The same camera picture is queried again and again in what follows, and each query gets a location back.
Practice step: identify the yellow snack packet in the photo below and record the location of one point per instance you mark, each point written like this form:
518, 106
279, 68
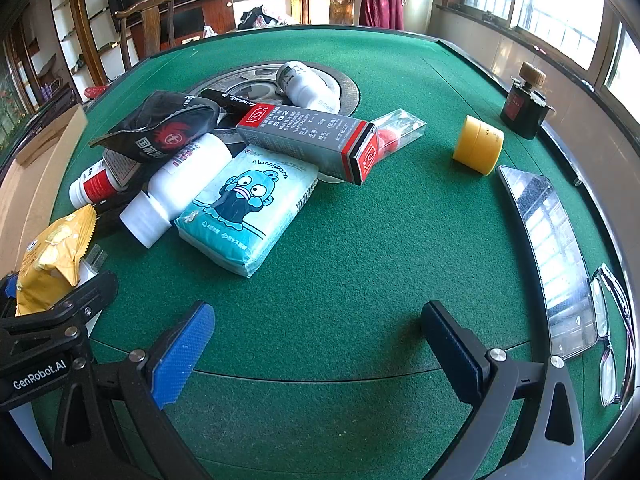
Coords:
50, 255

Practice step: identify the eyeglasses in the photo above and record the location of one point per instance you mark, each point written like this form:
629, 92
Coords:
611, 377

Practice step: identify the white wall shelf unit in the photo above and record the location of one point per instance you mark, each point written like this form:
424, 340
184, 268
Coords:
95, 10

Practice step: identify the yellow round jar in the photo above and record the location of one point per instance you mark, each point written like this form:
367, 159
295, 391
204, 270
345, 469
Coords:
477, 145

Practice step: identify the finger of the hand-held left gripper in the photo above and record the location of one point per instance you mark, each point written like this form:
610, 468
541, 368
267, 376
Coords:
75, 307
7, 287

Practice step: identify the red plastic bag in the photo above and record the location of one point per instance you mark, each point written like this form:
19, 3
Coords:
92, 92

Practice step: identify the dark wooden chair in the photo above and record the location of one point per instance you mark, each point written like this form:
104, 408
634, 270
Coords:
150, 25

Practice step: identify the floral wall mural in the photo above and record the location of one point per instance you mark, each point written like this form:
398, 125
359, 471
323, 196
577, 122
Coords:
12, 105

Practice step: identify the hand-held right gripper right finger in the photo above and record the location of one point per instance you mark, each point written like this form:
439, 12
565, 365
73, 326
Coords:
452, 355

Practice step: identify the brown cardboard box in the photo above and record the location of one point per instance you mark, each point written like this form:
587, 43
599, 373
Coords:
30, 200

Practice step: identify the window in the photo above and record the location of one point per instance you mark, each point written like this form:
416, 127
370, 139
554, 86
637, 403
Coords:
550, 5

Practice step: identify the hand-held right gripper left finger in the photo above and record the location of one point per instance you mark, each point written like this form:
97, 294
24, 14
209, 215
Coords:
185, 355

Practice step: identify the grey red glue box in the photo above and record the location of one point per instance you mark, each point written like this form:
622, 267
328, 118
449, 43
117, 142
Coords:
310, 135

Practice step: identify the clear plastic box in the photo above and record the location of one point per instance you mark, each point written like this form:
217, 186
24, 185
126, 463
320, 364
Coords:
400, 130

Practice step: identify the white plastic bag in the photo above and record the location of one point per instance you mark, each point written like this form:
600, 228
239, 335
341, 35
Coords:
210, 32

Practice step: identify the pile of clothes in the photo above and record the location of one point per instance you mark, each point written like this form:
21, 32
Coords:
260, 17

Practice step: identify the white bottle green label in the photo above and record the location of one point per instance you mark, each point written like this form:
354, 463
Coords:
307, 85

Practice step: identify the dark ink bottle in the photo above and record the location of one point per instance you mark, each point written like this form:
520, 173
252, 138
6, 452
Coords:
522, 110

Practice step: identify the black foil pouch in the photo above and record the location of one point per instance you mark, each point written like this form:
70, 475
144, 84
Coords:
155, 130

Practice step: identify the teal cartoon tissue pack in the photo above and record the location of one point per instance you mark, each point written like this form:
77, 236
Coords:
240, 210

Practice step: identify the white bottle red label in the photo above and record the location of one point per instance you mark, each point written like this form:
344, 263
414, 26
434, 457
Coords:
95, 185

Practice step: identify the white bottle red print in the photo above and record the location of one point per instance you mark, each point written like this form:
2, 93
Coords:
170, 185

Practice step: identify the round metal table centre disc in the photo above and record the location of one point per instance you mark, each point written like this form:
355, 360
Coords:
250, 82

